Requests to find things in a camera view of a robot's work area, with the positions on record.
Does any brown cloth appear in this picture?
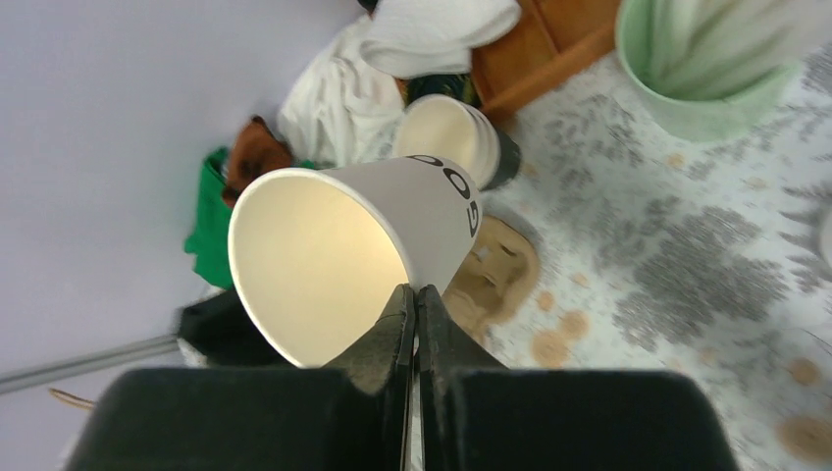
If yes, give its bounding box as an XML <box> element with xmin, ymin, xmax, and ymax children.
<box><xmin>222</xmin><ymin>115</ymin><xmax>293</xmax><ymax>208</ymax></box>

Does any single white paper cup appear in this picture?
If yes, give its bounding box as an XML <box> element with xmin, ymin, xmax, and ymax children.
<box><xmin>228</xmin><ymin>155</ymin><xmax>484</xmax><ymax>367</ymax></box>

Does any green cloth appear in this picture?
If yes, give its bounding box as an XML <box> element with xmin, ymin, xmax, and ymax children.
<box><xmin>182</xmin><ymin>145</ymin><xmax>320</xmax><ymax>291</ymax></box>

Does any wooden compartment tray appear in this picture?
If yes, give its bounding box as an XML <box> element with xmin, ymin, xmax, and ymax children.
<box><xmin>472</xmin><ymin>0</ymin><xmax>620</xmax><ymax>122</ymax></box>

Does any green paper bag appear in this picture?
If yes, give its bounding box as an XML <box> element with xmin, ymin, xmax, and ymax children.
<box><xmin>177</xmin><ymin>288</ymin><xmax>292</xmax><ymax>367</ymax></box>

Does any white folded towel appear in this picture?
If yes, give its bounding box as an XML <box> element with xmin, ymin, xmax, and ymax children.
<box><xmin>359</xmin><ymin>0</ymin><xmax>522</xmax><ymax>79</ymax></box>

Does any floral table mat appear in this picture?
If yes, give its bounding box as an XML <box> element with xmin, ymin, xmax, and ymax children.
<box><xmin>485</xmin><ymin>48</ymin><xmax>831</xmax><ymax>470</ymax></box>

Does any stack of paper cups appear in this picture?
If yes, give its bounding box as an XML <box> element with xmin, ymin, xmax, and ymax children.
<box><xmin>391</xmin><ymin>94</ymin><xmax>522</xmax><ymax>190</ymax></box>

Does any green straw holder cup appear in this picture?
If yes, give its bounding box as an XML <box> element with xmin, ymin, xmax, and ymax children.
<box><xmin>615</xmin><ymin>1</ymin><xmax>818</xmax><ymax>142</ymax></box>

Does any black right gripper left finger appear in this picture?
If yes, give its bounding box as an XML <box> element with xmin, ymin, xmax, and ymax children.
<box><xmin>66</xmin><ymin>285</ymin><xmax>415</xmax><ymax>470</ymax></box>

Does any white cloth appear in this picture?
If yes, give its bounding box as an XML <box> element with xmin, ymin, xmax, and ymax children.
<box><xmin>277</xmin><ymin>15</ymin><xmax>404</xmax><ymax>168</ymax></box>

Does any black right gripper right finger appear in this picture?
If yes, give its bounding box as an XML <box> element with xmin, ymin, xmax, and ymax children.
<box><xmin>416</xmin><ymin>287</ymin><xmax>738</xmax><ymax>470</ymax></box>

